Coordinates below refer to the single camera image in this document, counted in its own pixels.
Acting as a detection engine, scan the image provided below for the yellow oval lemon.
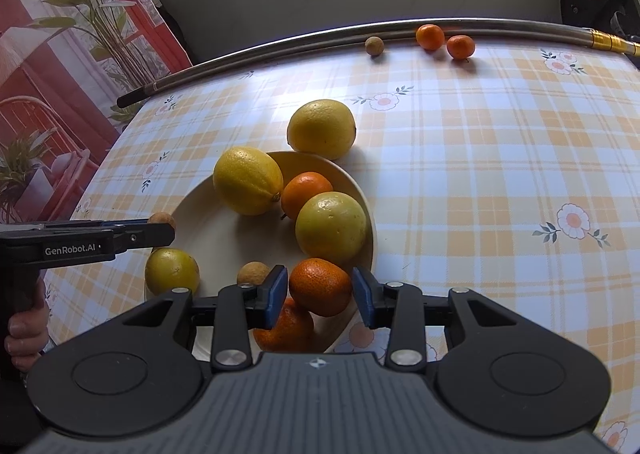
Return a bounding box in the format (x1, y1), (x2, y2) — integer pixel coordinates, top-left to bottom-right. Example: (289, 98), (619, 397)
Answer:
(212, 147), (285, 216)

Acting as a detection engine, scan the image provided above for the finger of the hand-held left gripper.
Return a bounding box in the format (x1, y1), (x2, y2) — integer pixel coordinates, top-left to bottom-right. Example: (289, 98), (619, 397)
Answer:
(111, 223), (176, 251)
(44, 219), (150, 230)

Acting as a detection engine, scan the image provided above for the long metal pole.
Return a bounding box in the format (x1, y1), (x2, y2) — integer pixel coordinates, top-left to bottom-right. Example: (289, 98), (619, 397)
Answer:
(116, 17), (640, 109)

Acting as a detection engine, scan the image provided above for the large round yellow citrus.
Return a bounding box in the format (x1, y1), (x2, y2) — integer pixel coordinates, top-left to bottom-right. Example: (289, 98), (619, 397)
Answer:
(286, 99), (357, 161)

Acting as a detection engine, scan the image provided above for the person's left hand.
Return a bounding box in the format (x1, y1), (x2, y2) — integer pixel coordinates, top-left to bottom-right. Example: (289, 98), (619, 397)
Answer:
(5, 300), (52, 371)

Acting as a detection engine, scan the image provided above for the plant printed curtain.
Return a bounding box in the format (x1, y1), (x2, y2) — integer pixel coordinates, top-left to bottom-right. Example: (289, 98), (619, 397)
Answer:
(0, 0), (196, 227)

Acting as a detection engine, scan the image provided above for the beige round plate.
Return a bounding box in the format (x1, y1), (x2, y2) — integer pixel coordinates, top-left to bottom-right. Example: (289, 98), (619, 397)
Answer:
(145, 150), (377, 355)

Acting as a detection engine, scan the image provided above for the orange tangerine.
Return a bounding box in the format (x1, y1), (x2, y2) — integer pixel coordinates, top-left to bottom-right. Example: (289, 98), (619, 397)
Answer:
(415, 24), (446, 52)
(288, 257), (353, 318)
(446, 35), (476, 60)
(252, 298), (316, 354)
(280, 171), (335, 221)

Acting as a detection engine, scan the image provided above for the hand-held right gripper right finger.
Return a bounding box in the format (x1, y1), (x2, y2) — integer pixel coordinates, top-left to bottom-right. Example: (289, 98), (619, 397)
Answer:
(352, 267), (523, 369)

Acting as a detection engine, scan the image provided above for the checked floral tablecloth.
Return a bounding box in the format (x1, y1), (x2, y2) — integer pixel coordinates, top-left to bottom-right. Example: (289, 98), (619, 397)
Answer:
(42, 32), (640, 454)

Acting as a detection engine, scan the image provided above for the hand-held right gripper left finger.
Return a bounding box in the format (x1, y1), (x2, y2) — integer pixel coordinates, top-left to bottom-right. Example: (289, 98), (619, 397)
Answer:
(122, 265), (289, 369)

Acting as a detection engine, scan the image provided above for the yellow-green round fruit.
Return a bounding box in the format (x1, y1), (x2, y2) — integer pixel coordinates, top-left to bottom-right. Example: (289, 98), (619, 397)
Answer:
(144, 247), (201, 297)
(295, 191), (368, 266)

